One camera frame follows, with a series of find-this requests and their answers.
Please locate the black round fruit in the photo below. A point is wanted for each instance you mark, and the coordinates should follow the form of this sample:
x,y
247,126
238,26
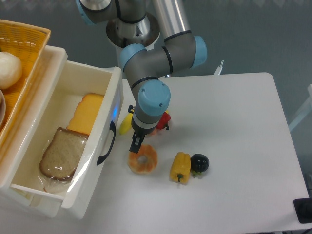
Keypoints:
x,y
199,164

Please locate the brown egg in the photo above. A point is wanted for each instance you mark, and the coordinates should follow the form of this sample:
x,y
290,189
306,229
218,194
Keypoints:
x,y
154,132

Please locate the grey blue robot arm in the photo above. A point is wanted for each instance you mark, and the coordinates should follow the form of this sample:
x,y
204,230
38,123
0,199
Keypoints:
x,y
148,52

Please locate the yellow wicker basket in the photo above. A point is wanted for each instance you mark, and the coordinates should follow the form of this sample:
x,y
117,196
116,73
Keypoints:
x,y
26,42

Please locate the brown bread slice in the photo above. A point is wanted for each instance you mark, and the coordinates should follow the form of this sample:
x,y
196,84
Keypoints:
x,y
63,154

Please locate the orange glazed donut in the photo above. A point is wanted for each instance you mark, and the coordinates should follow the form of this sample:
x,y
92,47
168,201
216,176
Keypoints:
x,y
143,162

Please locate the black drawer handle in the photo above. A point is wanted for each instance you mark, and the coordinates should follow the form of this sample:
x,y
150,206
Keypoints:
x,y
108,144

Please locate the white plastic drawer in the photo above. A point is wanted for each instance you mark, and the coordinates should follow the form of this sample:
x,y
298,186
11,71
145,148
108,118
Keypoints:
x,y
75,81

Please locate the yellow banana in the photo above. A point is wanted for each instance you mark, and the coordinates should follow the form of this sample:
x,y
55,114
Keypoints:
x,y
125,126

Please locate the yellow bell pepper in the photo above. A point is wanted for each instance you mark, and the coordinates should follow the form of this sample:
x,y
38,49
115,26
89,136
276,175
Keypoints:
x,y
181,167

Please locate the black device at edge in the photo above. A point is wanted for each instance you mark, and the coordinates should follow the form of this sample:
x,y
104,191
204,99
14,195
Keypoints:
x,y
303,208

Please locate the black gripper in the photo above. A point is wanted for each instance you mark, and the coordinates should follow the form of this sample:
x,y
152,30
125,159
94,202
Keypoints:
x,y
141,125

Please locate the white drawer cabinet frame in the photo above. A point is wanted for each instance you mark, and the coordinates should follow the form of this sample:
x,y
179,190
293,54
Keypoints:
x,y
18,137

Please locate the white frame at right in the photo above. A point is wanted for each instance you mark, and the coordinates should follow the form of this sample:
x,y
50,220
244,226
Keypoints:
x,y
302,111

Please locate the brown bowl rim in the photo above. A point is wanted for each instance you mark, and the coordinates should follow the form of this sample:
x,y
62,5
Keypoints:
x,y
2,109

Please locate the white round bun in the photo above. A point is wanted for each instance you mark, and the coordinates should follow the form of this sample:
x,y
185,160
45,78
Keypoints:
x,y
10,70

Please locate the red bell pepper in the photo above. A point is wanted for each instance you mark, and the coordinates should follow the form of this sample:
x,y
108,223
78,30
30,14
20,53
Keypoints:
x,y
164,122

